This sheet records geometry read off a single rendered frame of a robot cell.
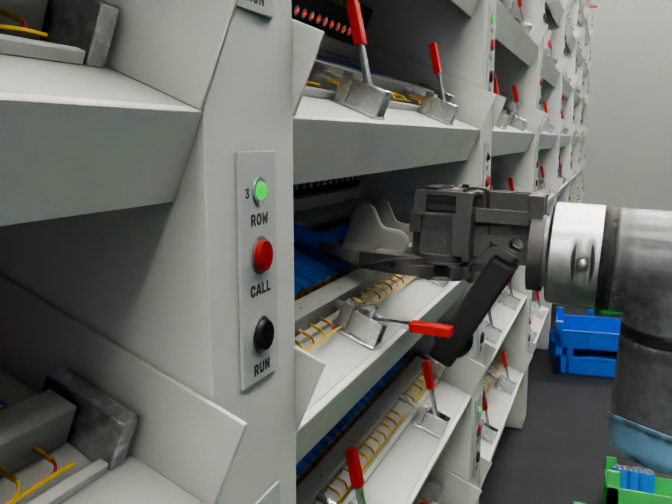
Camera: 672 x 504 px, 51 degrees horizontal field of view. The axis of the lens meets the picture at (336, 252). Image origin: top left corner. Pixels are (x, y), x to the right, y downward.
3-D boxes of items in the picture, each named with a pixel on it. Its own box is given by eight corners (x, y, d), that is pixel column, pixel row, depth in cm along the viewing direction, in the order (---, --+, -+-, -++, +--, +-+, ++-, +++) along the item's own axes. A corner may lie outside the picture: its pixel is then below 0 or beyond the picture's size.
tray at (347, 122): (467, 160, 97) (510, 64, 93) (267, 189, 41) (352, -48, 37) (341, 105, 102) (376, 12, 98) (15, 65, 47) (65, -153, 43)
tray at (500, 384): (516, 388, 170) (541, 340, 166) (467, 509, 115) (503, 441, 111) (441, 349, 176) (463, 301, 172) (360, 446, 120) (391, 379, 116)
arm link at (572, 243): (595, 296, 66) (593, 321, 57) (542, 289, 67) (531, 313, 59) (606, 201, 64) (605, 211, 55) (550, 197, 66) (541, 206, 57)
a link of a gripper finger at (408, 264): (368, 243, 68) (457, 251, 66) (367, 261, 68) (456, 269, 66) (355, 251, 64) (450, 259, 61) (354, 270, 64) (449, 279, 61)
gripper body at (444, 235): (427, 183, 69) (553, 192, 65) (421, 268, 71) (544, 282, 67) (406, 188, 62) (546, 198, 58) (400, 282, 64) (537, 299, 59)
